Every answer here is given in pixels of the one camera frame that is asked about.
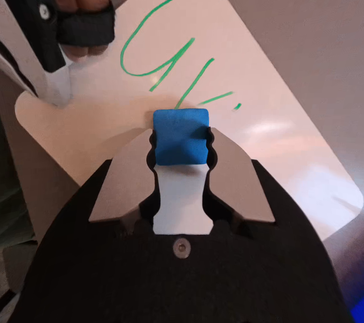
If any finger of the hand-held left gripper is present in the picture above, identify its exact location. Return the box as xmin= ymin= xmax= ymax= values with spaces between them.
xmin=0 ymin=52 xmax=38 ymax=98
xmin=0 ymin=0 xmax=72 ymax=108

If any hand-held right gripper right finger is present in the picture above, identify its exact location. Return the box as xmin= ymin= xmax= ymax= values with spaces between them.
xmin=202 ymin=127 xmax=276 ymax=235

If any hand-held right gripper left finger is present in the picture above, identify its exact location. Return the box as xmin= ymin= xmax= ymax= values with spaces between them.
xmin=89 ymin=129 xmax=157 ymax=236

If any blue foam eraser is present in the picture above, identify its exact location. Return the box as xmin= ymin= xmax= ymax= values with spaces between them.
xmin=153 ymin=108 xmax=210 ymax=166

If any white whiteboard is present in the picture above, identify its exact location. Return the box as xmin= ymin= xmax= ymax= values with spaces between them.
xmin=15 ymin=0 xmax=364 ymax=241

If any blue plastic bin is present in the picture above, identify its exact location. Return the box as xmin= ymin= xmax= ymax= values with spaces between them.
xmin=349 ymin=297 xmax=364 ymax=323

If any person's green sweatshirt torso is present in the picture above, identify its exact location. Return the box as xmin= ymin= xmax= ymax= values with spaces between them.
xmin=0 ymin=118 xmax=38 ymax=244

